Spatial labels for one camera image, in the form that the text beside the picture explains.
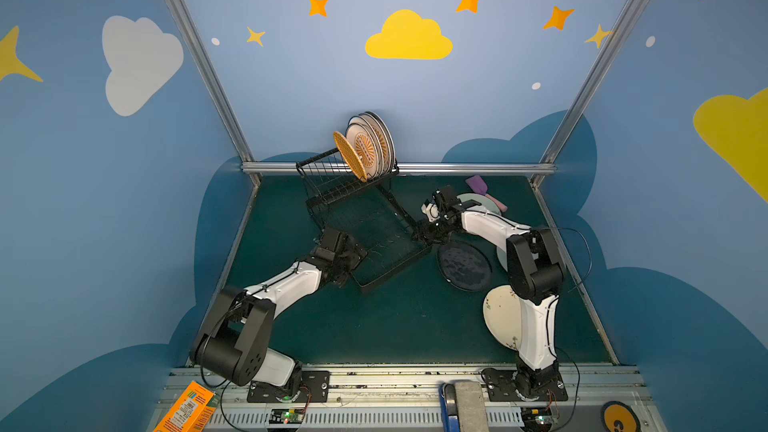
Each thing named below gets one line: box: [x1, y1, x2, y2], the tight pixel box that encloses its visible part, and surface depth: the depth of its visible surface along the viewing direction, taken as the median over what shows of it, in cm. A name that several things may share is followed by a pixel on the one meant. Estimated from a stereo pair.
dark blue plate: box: [437, 241, 493, 293], surface depth 98 cm
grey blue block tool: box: [439, 381, 489, 432], surface depth 70 cm
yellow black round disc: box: [601, 400, 641, 432], surface depth 72 cm
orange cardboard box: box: [153, 381, 217, 432], surface depth 69 cm
